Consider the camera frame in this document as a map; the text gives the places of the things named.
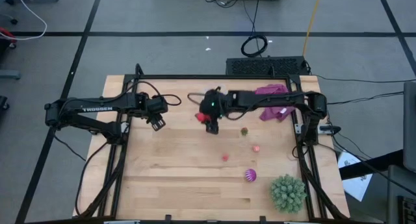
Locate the large red fruit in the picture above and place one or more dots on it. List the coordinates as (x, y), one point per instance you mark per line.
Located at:
(201, 117)

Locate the reddish pink peach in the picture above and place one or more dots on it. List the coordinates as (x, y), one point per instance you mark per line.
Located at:
(225, 157)

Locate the green succulent plant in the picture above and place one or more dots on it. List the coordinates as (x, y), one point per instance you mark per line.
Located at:
(288, 193)

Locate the black keyboard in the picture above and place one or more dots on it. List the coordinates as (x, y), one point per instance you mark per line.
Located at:
(408, 211)

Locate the black metal table frame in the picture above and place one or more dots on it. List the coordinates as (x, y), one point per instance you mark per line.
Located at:
(182, 77)

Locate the purple cloth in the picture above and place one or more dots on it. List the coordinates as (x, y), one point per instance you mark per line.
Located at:
(273, 113)

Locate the black table clamp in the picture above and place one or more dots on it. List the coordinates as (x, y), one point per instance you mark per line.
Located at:
(330, 130)

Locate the red object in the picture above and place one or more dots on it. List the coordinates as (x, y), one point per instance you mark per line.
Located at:
(5, 34)

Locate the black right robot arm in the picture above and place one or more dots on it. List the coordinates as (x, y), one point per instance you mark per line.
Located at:
(266, 99)

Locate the black mesh computer case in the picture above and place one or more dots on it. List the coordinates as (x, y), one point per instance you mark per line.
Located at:
(260, 66)

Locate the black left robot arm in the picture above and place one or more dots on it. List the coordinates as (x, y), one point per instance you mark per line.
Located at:
(97, 109)

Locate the purple white striped vegetable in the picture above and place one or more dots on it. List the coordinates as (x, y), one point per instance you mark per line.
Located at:
(250, 175)

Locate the black desk bar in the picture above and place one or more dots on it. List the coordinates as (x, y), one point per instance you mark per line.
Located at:
(370, 165)

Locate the small strawberry green leaves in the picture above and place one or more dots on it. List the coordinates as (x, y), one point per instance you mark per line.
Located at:
(244, 131)

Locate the pale pink peach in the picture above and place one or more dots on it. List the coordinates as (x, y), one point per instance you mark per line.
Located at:
(256, 148)

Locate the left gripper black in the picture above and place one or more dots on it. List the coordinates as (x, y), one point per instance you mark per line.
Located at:
(157, 105)

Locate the white printed paper sheet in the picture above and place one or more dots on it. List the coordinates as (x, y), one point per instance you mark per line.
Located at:
(356, 185)

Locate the grey cabinet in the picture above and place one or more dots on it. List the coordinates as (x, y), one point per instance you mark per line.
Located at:
(410, 126)

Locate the dark grey desk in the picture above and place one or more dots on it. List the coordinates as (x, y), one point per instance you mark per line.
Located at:
(401, 191)

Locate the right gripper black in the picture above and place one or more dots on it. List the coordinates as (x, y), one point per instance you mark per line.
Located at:
(211, 104)

